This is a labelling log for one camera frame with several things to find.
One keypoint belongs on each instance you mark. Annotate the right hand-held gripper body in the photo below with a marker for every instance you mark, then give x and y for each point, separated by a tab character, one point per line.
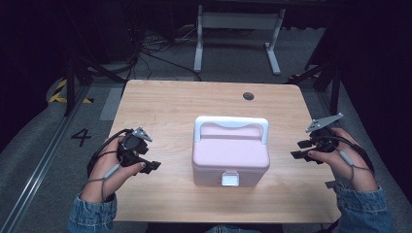
324	140

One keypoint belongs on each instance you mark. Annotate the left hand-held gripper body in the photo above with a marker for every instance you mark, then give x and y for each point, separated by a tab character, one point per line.
131	142

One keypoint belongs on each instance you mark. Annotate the person's right hand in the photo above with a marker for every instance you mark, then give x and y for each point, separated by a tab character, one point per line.
351	161

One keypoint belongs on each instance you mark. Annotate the person's left hand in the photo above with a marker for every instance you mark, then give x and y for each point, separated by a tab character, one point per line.
103	174

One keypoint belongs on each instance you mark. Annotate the black tripod stand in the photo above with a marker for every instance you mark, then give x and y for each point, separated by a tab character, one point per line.
69	87
335	87

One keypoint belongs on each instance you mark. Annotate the dark round table grommet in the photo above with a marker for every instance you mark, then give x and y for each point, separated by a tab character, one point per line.
248	96

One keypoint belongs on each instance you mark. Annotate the yellow black floor tape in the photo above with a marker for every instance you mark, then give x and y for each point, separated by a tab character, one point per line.
58	95

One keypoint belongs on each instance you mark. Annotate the aluminium floor rail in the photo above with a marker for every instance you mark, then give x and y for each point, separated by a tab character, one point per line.
35	171

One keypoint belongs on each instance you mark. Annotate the white metal table frame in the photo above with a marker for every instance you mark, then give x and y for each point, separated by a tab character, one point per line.
238	21

